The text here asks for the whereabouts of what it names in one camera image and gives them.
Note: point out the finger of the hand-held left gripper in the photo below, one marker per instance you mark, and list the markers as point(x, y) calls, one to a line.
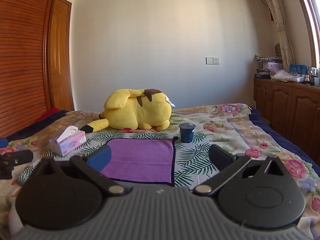
point(17, 157)
point(3, 143)

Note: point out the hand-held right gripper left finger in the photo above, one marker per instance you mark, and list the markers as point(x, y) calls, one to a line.
point(100, 158)

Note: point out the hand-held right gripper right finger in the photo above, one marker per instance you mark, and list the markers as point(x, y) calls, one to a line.
point(220, 158)

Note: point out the purple and grey towel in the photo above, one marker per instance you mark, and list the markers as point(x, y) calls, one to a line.
point(142, 157)

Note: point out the leaf print cloth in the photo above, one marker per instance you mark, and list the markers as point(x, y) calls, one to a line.
point(190, 155)

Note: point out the pink tissue box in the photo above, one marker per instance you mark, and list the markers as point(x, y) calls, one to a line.
point(70, 143)

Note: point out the dark blue cup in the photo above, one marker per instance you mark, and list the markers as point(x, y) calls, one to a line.
point(187, 133)

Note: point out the red cloth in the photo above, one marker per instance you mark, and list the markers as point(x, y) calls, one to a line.
point(51, 113)

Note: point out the yellow plush toy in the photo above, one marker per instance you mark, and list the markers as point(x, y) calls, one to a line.
point(140, 110)

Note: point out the wooden cabinet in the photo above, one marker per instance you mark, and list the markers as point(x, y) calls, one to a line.
point(287, 105)

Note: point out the wooden louvered wardrobe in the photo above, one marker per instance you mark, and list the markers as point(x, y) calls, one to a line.
point(22, 55)

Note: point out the stack of dark books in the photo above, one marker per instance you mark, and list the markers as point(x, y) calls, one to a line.
point(262, 74)

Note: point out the clear plastic bag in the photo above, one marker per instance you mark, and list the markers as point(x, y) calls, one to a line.
point(285, 76)

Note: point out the wooden door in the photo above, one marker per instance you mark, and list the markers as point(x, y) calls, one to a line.
point(60, 55)

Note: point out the floral fabric bundle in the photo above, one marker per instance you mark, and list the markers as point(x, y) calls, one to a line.
point(267, 58)

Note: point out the small white bottle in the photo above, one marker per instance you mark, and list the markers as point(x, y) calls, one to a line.
point(306, 79)

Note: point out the blue printed box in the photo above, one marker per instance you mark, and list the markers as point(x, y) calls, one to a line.
point(298, 69)

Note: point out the dark woven fan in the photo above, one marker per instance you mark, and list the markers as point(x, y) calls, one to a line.
point(278, 50)

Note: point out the small grey box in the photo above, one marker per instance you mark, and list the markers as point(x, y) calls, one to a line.
point(317, 81)

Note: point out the patterned beige curtain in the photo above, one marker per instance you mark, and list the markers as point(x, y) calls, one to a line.
point(280, 25)

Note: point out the red tassel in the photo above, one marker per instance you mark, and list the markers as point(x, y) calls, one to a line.
point(270, 15)

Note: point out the white wall socket plate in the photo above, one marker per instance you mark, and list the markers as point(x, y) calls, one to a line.
point(212, 60)

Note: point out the wooden window frame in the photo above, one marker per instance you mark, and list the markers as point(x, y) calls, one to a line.
point(308, 22)

